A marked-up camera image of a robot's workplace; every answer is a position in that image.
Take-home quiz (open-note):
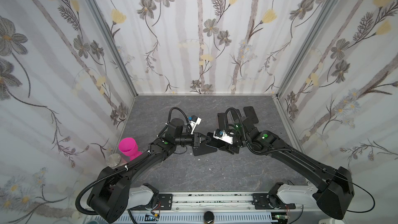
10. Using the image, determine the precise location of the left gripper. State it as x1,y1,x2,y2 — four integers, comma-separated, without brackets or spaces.
174,131,211,149

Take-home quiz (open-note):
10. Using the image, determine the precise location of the black phone case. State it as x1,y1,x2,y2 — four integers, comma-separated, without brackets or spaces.
243,106,259,124
192,144,218,157

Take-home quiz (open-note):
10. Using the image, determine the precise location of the light blue phone case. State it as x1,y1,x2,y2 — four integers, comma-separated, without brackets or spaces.
231,109,243,122

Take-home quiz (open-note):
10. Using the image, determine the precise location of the blue-edged phone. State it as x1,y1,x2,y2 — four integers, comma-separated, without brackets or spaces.
205,132,226,149

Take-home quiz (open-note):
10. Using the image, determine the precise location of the pink phone case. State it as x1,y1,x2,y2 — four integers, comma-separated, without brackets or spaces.
217,113,228,130

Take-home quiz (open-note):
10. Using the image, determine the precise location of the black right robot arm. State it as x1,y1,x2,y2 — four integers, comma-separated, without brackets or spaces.
213,128,354,220

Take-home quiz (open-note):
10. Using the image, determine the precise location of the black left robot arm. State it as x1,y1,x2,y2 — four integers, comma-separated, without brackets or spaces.
75,118,211,223

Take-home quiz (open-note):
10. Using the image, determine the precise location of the magenta plastic goblet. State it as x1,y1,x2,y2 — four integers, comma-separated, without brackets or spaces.
118,138,142,161

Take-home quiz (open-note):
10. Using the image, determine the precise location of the black round knob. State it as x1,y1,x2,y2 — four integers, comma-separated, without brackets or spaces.
203,211,215,224

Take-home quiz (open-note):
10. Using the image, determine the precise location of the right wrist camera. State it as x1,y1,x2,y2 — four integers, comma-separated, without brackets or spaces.
213,129,233,145

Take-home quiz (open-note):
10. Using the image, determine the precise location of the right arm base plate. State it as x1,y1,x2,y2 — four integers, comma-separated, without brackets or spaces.
252,193,296,210

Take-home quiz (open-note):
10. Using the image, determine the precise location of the aluminium mounting rail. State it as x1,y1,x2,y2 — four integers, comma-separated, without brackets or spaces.
83,191,340,215

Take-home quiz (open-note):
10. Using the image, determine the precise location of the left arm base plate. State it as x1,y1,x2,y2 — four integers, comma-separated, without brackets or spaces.
149,194,173,211

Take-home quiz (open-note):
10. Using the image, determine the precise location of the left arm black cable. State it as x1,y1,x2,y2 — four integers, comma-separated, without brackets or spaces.
75,152,150,216

